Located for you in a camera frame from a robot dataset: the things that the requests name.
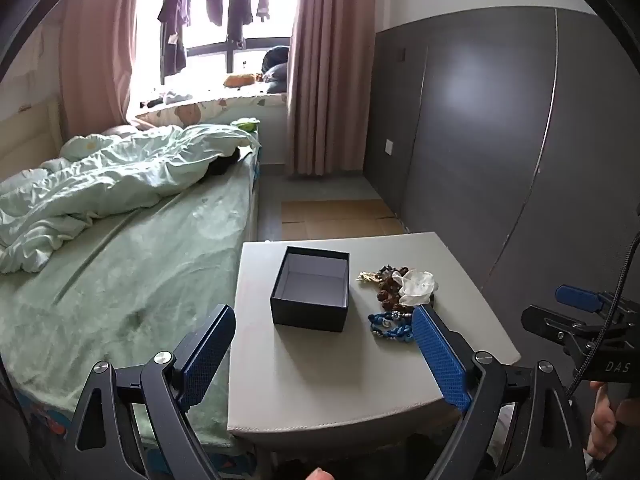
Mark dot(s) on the dark hanging trousers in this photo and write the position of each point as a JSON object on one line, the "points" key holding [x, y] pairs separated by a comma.
{"points": [[240, 5]]}

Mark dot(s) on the dark hanging shirt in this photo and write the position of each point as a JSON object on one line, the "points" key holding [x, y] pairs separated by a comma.
{"points": [[175, 20]]}

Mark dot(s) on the small green object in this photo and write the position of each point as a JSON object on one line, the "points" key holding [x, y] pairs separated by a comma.
{"points": [[247, 123]]}

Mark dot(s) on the white fabric scrunchie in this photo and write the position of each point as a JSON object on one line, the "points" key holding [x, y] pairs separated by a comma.
{"points": [[415, 285]]}

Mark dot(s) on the orange plush toy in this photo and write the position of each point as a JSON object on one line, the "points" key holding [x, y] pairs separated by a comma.
{"points": [[240, 80]]}

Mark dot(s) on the pink curtain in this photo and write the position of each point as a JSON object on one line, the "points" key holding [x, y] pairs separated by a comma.
{"points": [[100, 45], [330, 60]]}

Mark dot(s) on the gold flower hair clip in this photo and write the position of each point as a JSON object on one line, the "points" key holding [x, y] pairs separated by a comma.
{"points": [[369, 277]]}

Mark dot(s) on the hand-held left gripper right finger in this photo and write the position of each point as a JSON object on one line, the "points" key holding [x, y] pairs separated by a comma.
{"points": [[442, 355]]}

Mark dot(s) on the dark blue pillow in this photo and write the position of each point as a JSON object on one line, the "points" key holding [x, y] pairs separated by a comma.
{"points": [[277, 67]]}

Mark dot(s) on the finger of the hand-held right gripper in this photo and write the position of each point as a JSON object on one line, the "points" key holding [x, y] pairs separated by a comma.
{"points": [[545, 322], [580, 297]]}

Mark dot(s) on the flat cardboard sheet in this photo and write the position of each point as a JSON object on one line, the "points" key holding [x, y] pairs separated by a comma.
{"points": [[340, 217]]}

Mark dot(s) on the white wall socket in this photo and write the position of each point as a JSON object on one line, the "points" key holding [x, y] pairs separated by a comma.
{"points": [[389, 147]]}

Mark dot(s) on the bed with green sheet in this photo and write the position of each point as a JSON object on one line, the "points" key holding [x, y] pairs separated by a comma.
{"points": [[135, 300]]}

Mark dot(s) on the grey wardrobe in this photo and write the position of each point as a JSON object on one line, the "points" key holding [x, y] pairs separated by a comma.
{"points": [[500, 135]]}

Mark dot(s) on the printed window seat cushion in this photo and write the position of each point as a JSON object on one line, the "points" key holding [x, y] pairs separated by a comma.
{"points": [[215, 107]]}

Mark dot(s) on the person's right hand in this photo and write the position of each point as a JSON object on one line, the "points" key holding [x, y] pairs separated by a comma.
{"points": [[602, 417]]}

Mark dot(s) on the pale green quilt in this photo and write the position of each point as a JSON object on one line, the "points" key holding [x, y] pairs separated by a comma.
{"points": [[100, 185]]}

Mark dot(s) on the black box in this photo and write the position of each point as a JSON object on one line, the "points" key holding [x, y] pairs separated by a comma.
{"points": [[310, 290]]}

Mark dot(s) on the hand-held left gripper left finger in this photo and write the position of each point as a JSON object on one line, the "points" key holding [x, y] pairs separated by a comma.
{"points": [[207, 360]]}

